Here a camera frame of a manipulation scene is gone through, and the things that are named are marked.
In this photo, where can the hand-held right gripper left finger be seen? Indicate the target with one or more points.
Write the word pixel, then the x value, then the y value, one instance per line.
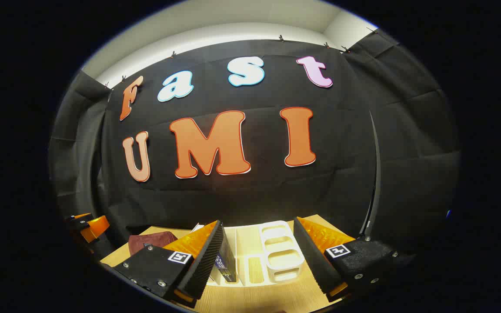
pixel 205 256

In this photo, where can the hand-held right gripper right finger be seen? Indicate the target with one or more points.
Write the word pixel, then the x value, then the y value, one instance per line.
pixel 313 256

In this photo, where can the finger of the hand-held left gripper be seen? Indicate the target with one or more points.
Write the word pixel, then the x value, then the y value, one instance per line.
pixel 96 228
pixel 78 221

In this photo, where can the blue spine book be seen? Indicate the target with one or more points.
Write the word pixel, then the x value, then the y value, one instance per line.
pixel 228 261

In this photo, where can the white plastic bookshelf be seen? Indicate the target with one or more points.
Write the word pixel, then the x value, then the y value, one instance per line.
pixel 283 256

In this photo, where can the maroon schoolbag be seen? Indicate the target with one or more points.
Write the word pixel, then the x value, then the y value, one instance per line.
pixel 150 241

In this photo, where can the black stand pole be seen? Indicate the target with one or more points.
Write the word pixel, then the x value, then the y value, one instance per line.
pixel 375 174

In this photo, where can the row of backdrop clips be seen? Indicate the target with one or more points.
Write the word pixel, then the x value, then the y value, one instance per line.
pixel 281 38

